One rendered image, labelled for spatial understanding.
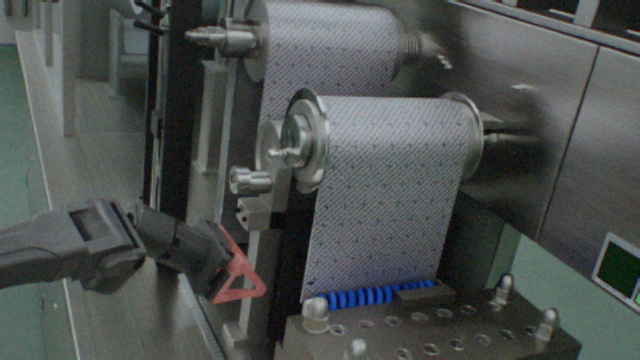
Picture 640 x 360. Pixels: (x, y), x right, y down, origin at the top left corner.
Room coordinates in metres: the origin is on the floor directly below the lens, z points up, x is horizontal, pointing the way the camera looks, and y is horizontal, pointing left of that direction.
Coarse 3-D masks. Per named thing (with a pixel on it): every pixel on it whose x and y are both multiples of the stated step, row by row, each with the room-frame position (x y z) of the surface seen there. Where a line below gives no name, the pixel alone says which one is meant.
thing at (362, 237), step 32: (320, 192) 0.81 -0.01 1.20; (352, 192) 0.84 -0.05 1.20; (384, 192) 0.86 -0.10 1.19; (416, 192) 0.89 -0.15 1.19; (448, 192) 0.92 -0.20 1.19; (320, 224) 0.82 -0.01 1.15; (352, 224) 0.84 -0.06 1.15; (384, 224) 0.87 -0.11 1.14; (416, 224) 0.89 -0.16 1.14; (448, 224) 0.92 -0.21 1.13; (320, 256) 0.82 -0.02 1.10; (352, 256) 0.85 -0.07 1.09; (384, 256) 0.87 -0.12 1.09; (416, 256) 0.90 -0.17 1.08; (320, 288) 0.82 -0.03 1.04; (352, 288) 0.85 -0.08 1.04
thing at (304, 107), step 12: (300, 108) 0.88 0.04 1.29; (312, 108) 0.85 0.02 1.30; (312, 120) 0.84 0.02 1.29; (468, 120) 0.95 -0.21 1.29; (312, 132) 0.83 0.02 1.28; (468, 132) 0.94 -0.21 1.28; (312, 144) 0.83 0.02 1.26; (312, 156) 0.82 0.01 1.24; (468, 156) 0.93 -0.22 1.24; (300, 168) 0.85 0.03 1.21; (312, 168) 0.82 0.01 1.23; (300, 180) 0.85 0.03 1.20
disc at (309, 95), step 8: (304, 88) 0.88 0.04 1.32; (296, 96) 0.90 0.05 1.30; (304, 96) 0.88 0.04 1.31; (312, 96) 0.86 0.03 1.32; (312, 104) 0.85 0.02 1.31; (320, 104) 0.83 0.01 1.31; (288, 112) 0.92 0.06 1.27; (320, 112) 0.83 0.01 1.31; (320, 120) 0.83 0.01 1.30; (320, 128) 0.82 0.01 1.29; (328, 128) 0.81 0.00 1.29; (328, 136) 0.81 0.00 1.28; (328, 144) 0.80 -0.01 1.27; (320, 152) 0.81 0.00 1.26; (328, 152) 0.80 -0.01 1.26; (320, 160) 0.81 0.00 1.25; (320, 168) 0.81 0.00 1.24; (312, 176) 0.82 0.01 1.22; (320, 176) 0.80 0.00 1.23; (296, 184) 0.86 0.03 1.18; (304, 184) 0.84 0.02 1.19; (312, 184) 0.82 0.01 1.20; (304, 192) 0.84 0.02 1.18
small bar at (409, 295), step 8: (416, 288) 0.86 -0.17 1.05; (424, 288) 0.86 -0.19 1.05; (432, 288) 0.87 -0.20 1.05; (440, 288) 0.87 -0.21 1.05; (448, 288) 0.87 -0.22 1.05; (400, 296) 0.83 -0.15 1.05; (408, 296) 0.83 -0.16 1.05; (416, 296) 0.84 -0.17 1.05; (424, 296) 0.84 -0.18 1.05; (432, 296) 0.85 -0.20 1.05; (440, 296) 0.85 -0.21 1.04; (448, 296) 0.86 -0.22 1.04; (400, 304) 0.82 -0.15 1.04; (408, 304) 0.83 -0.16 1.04; (416, 304) 0.83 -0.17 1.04; (424, 304) 0.84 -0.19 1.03; (432, 304) 0.85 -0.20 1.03
